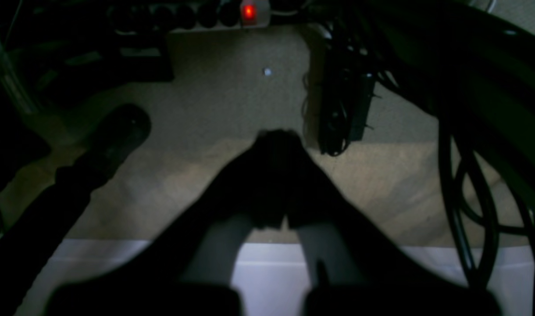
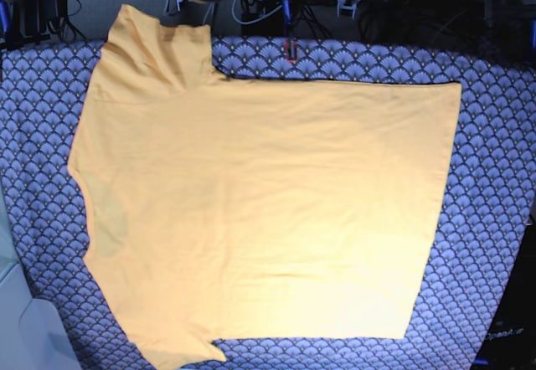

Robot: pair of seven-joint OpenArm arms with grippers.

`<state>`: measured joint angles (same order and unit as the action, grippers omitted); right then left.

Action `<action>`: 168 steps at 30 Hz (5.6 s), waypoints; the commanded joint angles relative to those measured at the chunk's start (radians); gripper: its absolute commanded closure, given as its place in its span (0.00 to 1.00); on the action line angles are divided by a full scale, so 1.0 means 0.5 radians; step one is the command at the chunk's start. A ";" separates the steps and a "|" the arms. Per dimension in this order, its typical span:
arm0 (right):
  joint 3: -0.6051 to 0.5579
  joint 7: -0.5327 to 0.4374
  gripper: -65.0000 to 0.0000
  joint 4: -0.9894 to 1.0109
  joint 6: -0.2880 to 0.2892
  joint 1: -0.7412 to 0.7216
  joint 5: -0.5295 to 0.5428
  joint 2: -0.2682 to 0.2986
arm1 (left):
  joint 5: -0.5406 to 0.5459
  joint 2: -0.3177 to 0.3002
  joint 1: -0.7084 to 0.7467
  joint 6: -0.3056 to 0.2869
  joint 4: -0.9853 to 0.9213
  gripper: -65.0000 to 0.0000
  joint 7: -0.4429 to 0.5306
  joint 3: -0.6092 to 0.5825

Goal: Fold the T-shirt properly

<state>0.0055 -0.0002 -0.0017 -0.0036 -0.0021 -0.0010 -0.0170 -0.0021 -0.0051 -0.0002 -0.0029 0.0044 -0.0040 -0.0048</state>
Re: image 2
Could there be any red table clamp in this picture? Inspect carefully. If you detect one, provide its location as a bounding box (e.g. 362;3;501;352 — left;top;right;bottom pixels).
285;39;298;63

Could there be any yellow T-shirt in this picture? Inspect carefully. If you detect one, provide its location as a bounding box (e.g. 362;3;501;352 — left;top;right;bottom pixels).
68;5;461;369

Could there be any white plastic bin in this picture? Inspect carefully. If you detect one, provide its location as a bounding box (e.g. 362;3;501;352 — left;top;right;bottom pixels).
0;202;83;370

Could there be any blue fan-patterned tablecloth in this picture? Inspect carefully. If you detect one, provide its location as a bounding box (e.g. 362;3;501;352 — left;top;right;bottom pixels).
1;37;535;369

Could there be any black OpenArm box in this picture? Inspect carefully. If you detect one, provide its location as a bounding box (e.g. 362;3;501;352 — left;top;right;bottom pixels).
472;224;535;369

